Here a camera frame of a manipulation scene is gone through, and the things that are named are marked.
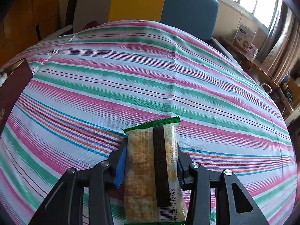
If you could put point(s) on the wooden wardrobe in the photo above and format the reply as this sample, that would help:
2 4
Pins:
25 23

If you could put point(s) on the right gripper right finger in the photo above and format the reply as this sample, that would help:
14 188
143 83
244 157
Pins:
195 178

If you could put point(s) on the dark red cloth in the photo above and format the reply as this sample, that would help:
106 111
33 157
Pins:
91 24

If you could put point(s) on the rice cracker snack packet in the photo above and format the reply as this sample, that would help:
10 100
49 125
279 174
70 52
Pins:
152 193

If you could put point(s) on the white box on shelf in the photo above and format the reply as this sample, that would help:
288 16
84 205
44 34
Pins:
244 37

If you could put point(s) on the wooden side shelf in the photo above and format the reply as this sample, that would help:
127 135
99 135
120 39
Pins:
255 65

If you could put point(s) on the gold metal tray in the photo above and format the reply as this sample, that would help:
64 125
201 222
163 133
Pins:
14 79

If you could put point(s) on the black rolled mat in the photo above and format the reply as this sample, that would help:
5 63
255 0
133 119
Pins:
70 12

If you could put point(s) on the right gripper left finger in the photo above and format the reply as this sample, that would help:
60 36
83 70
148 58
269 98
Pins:
105 176

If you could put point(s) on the striped bed sheet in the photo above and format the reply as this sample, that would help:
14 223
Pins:
89 86

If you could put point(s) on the grey yellow blue headboard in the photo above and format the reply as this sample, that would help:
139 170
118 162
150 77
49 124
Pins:
196 17

